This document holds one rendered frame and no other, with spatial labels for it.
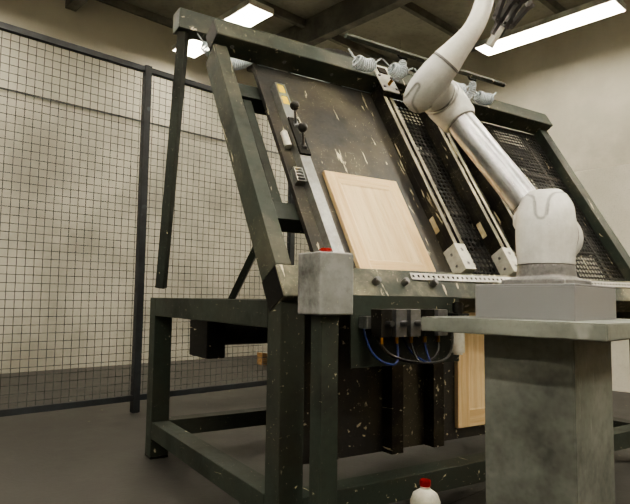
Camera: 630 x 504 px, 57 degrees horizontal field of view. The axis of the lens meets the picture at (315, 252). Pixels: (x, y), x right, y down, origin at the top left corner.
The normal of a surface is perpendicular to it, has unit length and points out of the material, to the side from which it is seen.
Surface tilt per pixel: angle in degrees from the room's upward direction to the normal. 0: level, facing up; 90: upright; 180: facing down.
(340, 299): 90
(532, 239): 90
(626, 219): 90
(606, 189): 90
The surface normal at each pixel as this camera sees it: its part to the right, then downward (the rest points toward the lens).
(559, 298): -0.72, -0.07
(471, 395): 0.54, -0.06
